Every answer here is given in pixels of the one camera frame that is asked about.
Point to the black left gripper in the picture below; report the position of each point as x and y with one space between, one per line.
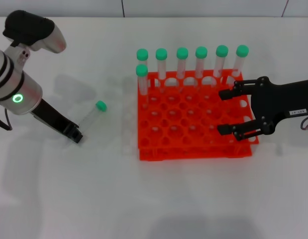
51 115

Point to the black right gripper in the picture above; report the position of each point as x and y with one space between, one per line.
270 104

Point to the green capped test tube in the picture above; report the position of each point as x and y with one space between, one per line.
101 105
142 54
182 52
201 52
222 50
242 50
161 54
141 70

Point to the orange test tube rack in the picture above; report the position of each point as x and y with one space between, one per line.
188 139

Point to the left wrist camera housing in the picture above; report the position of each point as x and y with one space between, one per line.
29 27

